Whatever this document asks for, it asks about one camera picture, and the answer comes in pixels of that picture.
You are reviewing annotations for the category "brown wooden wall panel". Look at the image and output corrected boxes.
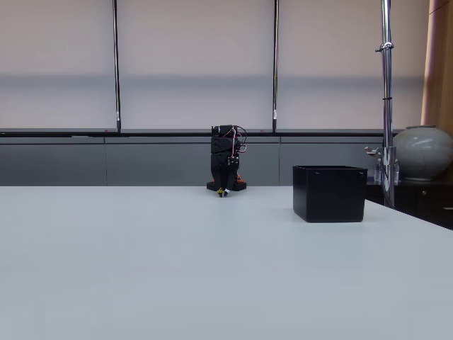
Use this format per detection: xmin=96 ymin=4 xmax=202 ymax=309
xmin=420 ymin=0 xmax=453 ymax=128

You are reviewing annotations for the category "black window mullion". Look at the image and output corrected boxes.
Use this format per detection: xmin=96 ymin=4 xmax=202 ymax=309
xmin=272 ymin=0 xmax=280 ymax=132
xmin=112 ymin=0 xmax=122 ymax=133

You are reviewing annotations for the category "white roller blind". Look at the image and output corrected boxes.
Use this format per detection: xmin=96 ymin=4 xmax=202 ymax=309
xmin=0 ymin=0 xmax=115 ymax=130
xmin=119 ymin=0 xmax=275 ymax=130
xmin=278 ymin=0 xmax=425 ymax=130

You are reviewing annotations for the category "grey round ceramic vase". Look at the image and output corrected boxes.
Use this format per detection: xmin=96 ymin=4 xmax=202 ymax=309
xmin=391 ymin=124 xmax=449 ymax=182

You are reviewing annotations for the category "dark window sill ledge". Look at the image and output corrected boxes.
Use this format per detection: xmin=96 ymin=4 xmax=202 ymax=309
xmin=0 ymin=127 xmax=406 ymax=139

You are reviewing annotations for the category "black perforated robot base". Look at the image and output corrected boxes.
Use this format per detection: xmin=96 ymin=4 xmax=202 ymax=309
xmin=206 ymin=176 xmax=248 ymax=193

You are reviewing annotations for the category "black open plastic box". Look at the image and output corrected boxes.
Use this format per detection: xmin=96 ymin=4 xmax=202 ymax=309
xmin=292 ymin=164 xmax=369 ymax=224

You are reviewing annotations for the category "dark wooden cabinet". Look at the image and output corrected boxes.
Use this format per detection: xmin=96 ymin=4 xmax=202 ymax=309
xmin=365 ymin=176 xmax=453 ymax=230

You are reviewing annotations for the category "red white gripper servo cable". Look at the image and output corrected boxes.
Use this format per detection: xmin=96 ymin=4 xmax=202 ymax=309
xmin=227 ymin=127 xmax=239 ymax=164

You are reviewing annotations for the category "chrome vertical pole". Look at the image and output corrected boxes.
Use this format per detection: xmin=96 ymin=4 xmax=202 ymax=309
xmin=379 ymin=0 xmax=396 ymax=209

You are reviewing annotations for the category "red wrist servo cable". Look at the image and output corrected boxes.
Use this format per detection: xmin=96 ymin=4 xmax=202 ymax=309
xmin=234 ymin=125 xmax=249 ymax=154

